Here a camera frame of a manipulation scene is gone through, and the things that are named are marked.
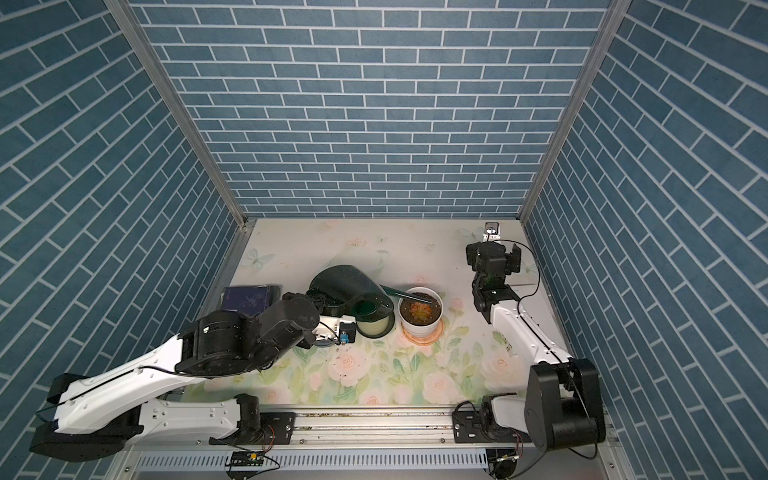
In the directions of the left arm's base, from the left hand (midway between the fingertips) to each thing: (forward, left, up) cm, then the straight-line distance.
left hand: (326, 299), depth 64 cm
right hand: (+22, -45, -7) cm, 51 cm away
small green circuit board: (-25, +21, -34) cm, 47 cm away
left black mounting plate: (-19, +14, -31) cm, 39 cm away
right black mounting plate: (-19, -36, -29) cm, 50 cm away
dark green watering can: (+5, -4, -4) cm, 7 cm away
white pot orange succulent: (+6, -22, -20) cm, 31 cm away
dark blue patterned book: (+13, +29, -23) cm, 39 cm away
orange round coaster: (+4, -25, -29) cm, 39 cm away
